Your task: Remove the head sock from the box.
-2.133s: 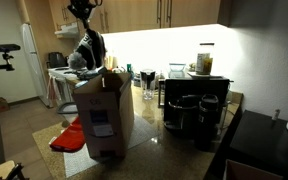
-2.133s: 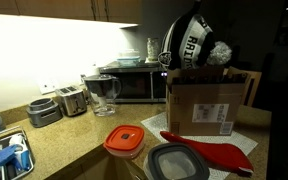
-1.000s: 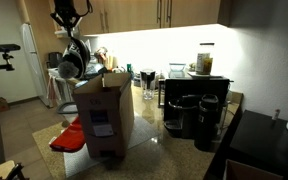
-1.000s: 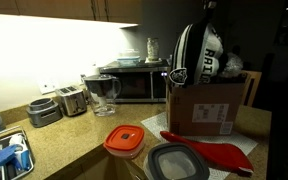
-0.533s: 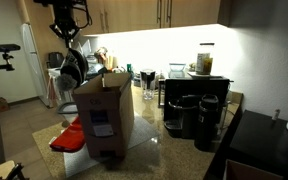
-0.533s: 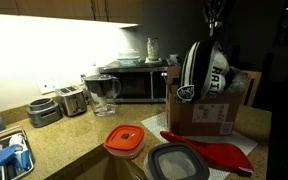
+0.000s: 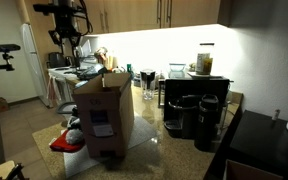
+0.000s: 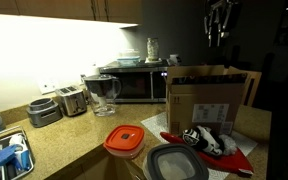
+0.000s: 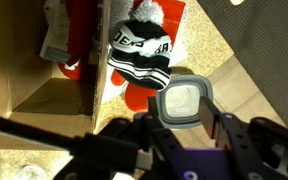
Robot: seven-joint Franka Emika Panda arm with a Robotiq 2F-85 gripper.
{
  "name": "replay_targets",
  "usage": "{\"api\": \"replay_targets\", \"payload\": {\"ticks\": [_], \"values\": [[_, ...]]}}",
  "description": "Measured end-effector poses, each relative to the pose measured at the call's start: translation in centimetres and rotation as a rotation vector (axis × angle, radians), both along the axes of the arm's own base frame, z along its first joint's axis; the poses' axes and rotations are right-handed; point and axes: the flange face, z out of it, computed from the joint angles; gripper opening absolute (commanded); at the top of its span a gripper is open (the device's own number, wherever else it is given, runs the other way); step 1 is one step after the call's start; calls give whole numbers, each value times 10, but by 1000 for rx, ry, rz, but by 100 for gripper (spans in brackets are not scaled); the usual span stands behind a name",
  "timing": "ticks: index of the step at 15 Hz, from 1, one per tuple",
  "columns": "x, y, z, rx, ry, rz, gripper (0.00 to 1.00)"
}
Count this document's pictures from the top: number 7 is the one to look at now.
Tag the white refrigerator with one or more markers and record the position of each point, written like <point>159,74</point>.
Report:
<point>32,66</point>

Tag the wooden chair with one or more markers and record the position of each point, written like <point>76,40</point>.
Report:
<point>0,170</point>

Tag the white plate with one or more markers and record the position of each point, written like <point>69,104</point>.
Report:
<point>192,74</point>

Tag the clear drinking glass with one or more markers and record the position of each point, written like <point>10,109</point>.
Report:
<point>148,92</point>

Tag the black travel tumbler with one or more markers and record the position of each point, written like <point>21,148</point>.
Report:
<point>206,123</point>

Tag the glass food container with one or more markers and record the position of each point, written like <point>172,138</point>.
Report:
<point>177,70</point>

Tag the white textured mat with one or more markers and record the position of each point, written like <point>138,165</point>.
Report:
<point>140,131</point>

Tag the hanging kitchen towel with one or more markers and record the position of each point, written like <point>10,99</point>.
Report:
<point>52,91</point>

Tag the white stove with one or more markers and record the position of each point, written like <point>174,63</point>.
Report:
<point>62,86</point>

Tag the black coffee maker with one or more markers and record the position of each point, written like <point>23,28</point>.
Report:
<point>197,86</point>

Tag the green bottle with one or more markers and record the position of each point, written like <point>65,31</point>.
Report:
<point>130,70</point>

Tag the red plastic lid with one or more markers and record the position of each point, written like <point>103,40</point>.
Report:
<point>59,145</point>

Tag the black camera on stand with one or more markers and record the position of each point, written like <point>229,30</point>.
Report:
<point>2,48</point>

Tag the black side table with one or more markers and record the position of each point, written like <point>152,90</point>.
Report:
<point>260,143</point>

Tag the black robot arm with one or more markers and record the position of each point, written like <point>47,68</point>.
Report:
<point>65,10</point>

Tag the small brown floor box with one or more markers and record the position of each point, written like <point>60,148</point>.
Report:
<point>0,105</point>

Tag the black white pom-pom beanie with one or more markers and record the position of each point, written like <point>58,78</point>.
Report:
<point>74,136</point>

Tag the utensil holder with utensils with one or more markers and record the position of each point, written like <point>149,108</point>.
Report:
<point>107,60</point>

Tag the water filter pitcher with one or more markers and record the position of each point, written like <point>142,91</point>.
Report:
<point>148,75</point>

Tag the tall open cardboard box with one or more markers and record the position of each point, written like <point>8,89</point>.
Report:
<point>104,110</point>

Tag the grey tray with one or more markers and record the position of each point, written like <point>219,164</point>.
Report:
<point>65,108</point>

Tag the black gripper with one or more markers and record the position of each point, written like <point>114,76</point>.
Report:
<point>65,24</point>

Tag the black pan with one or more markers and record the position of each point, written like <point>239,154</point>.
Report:
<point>90,72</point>

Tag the wooden wall cabinets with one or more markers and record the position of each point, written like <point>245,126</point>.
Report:
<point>134,13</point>

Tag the glass jar with food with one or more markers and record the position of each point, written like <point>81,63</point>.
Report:
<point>204,61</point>

